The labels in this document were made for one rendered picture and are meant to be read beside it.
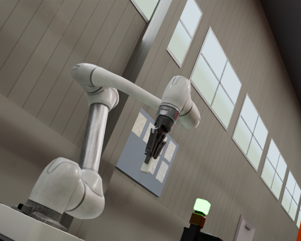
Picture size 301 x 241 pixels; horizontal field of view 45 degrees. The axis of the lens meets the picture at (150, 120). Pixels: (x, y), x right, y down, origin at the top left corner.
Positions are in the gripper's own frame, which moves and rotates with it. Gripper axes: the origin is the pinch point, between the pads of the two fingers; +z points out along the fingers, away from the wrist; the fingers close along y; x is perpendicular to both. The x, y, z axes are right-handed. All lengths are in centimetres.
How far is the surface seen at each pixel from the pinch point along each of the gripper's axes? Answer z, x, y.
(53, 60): -121, -226, -123
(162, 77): -224, -200, -297
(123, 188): -47, -196, -311
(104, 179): -37, -180, -239
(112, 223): 1, -195, -320
